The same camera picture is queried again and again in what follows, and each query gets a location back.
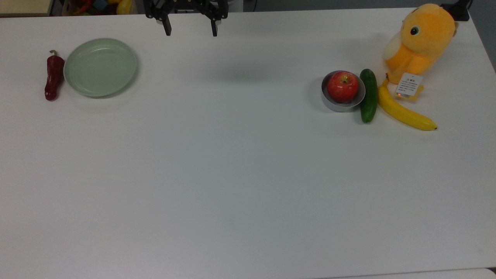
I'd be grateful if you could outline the light green plate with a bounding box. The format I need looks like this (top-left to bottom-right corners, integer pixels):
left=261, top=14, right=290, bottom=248
left=64, top=38, right=138, bottom=98

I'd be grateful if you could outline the yellow banana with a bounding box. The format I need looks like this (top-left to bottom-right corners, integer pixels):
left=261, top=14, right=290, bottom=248
left=377, top=79, right=438, bottom=131

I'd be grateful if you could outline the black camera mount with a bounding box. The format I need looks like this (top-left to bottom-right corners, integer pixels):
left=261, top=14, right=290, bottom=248
left=440, top=0, right=471, bottom=21

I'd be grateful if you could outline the red apple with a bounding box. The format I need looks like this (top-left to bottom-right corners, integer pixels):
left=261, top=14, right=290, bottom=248
left=327, top=71, right=360, bottom=103

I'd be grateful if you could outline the green cucumber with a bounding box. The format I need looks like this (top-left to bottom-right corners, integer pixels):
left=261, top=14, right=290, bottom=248
left=360, top=69, right=378, bottom=124

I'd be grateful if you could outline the wooden board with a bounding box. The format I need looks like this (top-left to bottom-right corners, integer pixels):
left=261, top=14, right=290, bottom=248
left=0, top=0, right=54, bottom=17

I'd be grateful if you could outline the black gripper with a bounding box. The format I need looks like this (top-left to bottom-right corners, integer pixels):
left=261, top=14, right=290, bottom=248
left=143, top=0, right=229, bottom=37

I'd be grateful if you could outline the dark red chili pepper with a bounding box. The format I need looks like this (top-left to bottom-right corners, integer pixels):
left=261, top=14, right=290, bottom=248
left=44, top=50, right=65, bottom=102

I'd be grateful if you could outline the white paper toy tag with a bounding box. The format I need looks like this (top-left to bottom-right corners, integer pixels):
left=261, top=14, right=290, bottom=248
left=395, top=72, right=423, bottom=97

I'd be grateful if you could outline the grey round bowl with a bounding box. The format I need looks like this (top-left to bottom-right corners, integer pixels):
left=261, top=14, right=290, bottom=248
left=321, top=70, right=366, bottom=113

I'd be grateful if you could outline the box of colourful toys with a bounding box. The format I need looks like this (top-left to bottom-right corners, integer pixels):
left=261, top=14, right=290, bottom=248
left=62, top=0, right=134, bottom=16

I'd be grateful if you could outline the orange plush duck toy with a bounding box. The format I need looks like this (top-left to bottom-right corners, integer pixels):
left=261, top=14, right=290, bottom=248
left=383, top=3, right=459, bottom=102

